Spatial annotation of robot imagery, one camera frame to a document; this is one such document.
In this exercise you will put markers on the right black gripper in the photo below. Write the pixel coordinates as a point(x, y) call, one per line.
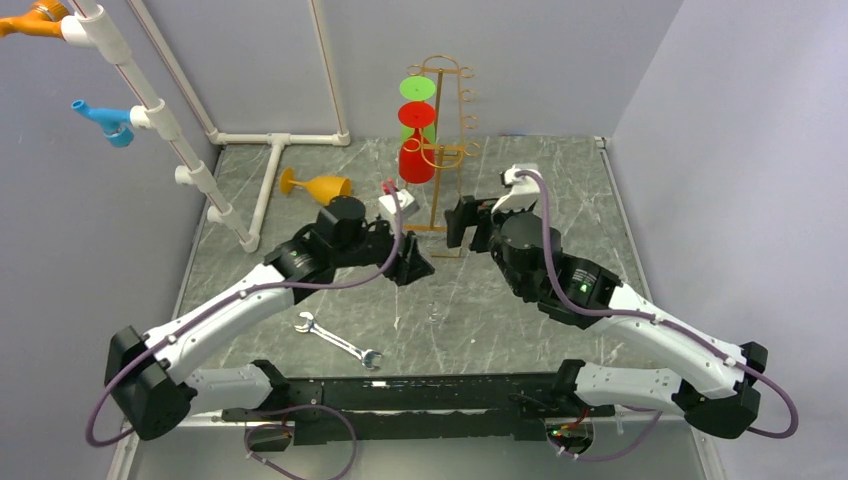
point(471, 212)

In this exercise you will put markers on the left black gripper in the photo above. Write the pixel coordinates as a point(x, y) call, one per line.
point(410, 265)

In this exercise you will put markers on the clear wine glass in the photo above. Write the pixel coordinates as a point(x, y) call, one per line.
point(436, 313)

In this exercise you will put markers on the orange plastic wine glass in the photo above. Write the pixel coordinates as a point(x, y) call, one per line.
point(323, 189)

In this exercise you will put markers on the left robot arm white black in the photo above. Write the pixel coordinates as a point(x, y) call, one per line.
point(156, 378)

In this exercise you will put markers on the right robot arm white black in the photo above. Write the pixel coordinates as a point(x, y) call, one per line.
point(708, 382)

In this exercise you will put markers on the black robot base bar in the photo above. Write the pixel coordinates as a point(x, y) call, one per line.
point(517, 406)

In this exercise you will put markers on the red plastic wine glass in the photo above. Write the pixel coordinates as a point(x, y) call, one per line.
point(414, 161)

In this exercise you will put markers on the green plastic wine glass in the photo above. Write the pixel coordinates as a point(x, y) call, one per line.
point(417, 89)

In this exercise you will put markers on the silver open-end wrench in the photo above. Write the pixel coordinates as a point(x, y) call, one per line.
point(367, 357)

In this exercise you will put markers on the blue pipe fitting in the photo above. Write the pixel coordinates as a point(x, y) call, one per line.
point(115, 124)

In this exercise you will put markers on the orange pipe fitting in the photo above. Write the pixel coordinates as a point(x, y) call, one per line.
point(42, 20)

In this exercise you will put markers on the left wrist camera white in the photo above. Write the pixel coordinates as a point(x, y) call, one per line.
point(396, 202)

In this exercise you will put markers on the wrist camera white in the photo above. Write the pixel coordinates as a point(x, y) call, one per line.
point(396, 202)
point(523, 191)

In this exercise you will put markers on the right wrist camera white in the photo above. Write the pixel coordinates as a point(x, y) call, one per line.
point(523, 191)

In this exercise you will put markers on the gold wire wine glass rack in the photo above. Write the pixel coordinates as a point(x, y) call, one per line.
point(446, 156)

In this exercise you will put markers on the white PVC pipe frame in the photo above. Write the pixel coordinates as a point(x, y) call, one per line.
point(91, 26)

